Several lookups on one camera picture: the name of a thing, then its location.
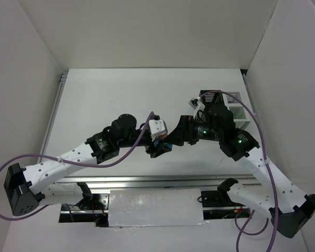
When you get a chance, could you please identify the aluminium front rail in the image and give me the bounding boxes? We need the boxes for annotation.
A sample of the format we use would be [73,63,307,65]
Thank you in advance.
[57,175,260,192]

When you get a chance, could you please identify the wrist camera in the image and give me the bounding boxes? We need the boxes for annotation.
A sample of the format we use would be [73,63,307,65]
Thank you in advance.
[149,119,168,141]
[188,97,205,117]

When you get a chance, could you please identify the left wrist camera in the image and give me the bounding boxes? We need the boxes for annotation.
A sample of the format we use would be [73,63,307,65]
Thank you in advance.
[149,119,168,141]

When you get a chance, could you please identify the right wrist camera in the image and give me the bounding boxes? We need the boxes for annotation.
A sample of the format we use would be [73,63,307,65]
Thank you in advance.
[188,97,205,117]

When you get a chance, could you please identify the white slotted container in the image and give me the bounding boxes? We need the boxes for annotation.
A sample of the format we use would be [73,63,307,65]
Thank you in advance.
[224,92,252,130]

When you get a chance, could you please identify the black slotted container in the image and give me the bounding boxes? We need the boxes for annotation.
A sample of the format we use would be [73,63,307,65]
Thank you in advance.
[199,90,227,107]

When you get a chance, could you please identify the multicolor printed lego stack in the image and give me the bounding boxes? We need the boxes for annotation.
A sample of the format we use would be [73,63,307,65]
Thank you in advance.
[154,134,173,149]

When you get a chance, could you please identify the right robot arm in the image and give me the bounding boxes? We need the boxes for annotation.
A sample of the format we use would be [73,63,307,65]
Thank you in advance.
[164,104,315,238]

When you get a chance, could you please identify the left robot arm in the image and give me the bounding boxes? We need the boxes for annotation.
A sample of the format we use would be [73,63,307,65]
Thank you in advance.
[4,113,172,219]

